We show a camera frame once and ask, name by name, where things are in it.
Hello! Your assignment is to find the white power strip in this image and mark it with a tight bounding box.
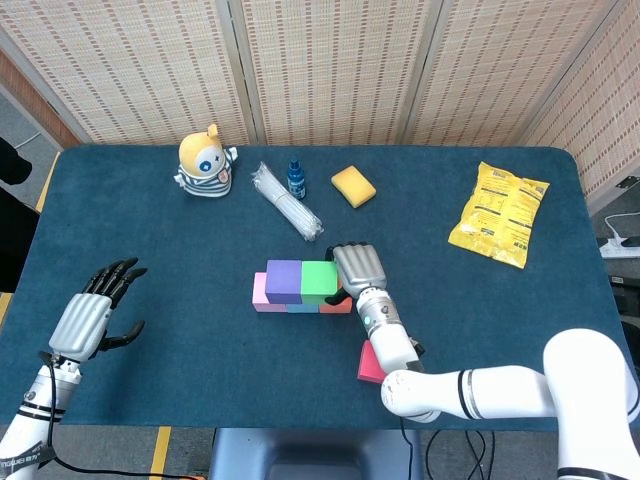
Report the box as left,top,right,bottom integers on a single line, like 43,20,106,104
598,237,640,260

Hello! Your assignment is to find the red foam cube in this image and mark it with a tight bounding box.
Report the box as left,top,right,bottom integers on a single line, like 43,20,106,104
357,340,391,385

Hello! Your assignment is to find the yellow snack bag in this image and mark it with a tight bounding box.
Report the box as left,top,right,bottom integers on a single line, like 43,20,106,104
447,160,551,270

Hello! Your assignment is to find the pink foam cube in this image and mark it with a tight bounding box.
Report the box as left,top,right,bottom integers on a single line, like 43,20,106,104
252,272,289,314

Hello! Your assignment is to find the dark grey box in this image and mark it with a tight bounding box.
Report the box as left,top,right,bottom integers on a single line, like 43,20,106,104
608,273,640,316

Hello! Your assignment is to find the blue felt table cover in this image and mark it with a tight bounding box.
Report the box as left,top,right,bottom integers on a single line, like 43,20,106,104
0,144,629,434

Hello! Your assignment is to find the orange foam cube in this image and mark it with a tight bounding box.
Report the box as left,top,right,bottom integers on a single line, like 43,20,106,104
318,279,354,315

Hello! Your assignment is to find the white power cable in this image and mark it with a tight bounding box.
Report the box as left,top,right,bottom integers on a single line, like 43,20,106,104
604,213,640,241

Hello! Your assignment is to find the blue spray bottle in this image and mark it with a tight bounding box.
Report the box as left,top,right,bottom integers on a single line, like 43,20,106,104
286,158,308,201

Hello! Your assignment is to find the clear plastic bag bundle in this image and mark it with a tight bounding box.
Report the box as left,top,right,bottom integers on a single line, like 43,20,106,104
250,161,324,243

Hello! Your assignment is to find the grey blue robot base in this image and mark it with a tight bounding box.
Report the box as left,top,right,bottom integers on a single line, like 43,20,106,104
208,428,424,480

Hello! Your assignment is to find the yellow sponge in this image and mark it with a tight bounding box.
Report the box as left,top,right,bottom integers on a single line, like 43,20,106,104
330,166,377,210

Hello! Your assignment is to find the yellow plush toy striped shirt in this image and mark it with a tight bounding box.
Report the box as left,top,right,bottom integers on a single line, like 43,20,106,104
173,123,239,200

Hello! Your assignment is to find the black equipment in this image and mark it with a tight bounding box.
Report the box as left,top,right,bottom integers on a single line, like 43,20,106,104
0,137,41,294

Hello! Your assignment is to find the purple foam cube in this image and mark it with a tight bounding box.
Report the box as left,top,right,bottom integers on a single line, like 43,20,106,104
265,259,303,305

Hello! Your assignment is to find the woven folding screen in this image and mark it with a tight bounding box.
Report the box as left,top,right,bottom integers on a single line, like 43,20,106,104
0,0,640,204

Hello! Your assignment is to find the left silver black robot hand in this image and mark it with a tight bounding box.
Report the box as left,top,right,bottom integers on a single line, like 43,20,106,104
47,257,149,364

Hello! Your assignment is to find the green foam cube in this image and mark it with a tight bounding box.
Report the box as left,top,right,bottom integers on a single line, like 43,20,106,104
300,260,341,305

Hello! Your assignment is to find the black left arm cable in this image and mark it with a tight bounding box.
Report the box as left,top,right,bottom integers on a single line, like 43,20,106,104
37,349,201,480

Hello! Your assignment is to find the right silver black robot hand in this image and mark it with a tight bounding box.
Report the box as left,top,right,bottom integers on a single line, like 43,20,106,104
323,241,389,307

